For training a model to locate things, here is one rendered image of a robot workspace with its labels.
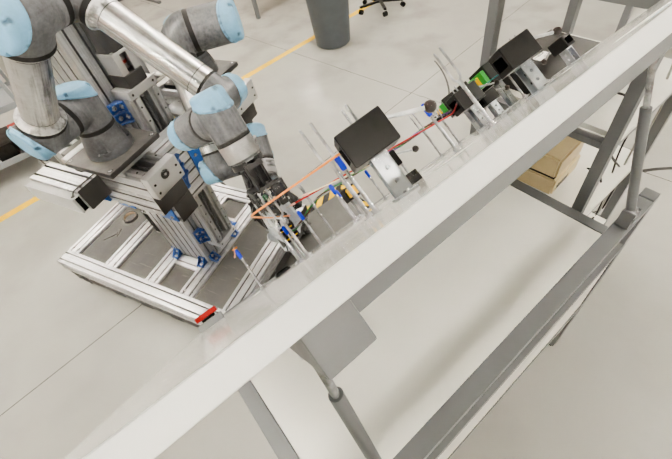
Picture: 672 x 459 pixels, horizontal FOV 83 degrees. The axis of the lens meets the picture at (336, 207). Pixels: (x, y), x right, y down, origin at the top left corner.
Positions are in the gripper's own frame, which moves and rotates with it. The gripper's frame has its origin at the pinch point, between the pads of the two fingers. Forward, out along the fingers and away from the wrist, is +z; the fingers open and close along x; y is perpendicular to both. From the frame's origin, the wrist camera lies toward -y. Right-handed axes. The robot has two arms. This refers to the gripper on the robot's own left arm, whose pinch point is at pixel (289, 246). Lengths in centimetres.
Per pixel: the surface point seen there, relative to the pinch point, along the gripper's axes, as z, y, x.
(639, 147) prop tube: 3, -26, 83
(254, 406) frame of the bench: 37.9, 8.3, -18.7
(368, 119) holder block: -5, 48, 51
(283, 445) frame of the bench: 47.0, 10.1, -10.1
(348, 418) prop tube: 29, 37, 31
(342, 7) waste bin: -234, -254, -53
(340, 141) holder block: -3, 49, 48
